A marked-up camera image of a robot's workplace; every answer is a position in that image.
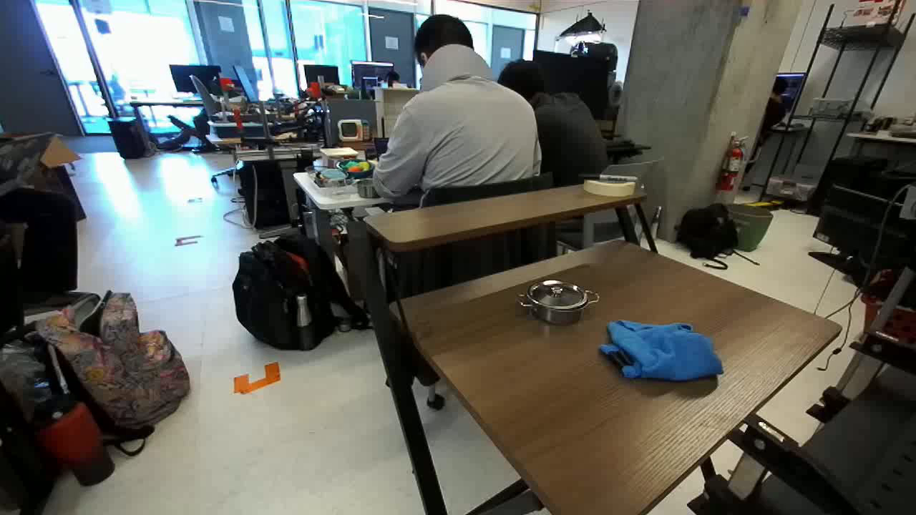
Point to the blue cloth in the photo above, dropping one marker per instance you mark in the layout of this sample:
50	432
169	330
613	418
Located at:
661	353

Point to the black office chair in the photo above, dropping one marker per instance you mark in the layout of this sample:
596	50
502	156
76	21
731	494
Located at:
475	258

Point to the raised wooden shelf board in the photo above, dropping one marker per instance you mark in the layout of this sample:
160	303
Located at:
475	219

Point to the small metal pot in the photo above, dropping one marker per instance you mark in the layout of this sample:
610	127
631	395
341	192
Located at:
557	303

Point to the person in grey hoodie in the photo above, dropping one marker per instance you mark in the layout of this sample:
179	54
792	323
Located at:
458	132

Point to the white desk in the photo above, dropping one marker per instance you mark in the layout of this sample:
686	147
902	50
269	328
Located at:
329	192

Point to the black table leg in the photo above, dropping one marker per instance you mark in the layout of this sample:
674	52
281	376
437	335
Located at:
405	402

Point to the masking tape roll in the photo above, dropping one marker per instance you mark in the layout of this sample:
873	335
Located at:
610	187

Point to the person in dark shirt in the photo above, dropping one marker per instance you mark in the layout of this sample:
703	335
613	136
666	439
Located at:
574	132

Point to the black backpack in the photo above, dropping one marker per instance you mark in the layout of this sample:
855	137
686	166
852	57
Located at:
281	289

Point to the black computer monitor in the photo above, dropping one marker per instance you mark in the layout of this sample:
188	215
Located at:
321	74
192	79
372	74

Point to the black duffel bag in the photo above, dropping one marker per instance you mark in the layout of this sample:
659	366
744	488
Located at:
709	233

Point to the red fire extinguisher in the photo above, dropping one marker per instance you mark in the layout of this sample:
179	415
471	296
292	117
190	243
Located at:
731	163

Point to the green bin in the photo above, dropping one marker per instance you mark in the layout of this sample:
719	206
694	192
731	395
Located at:
752	227

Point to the black waste bin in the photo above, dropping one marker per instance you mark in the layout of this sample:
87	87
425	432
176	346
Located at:
130	137

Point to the floral patterned bag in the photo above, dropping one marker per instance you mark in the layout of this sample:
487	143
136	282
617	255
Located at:
123	366

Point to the red bottle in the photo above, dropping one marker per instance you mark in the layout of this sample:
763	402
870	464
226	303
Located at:
73	439

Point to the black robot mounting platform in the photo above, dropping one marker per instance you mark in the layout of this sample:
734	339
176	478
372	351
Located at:
847	458

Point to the metal shelf rack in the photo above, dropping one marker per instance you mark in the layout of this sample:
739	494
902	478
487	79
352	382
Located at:
859	57

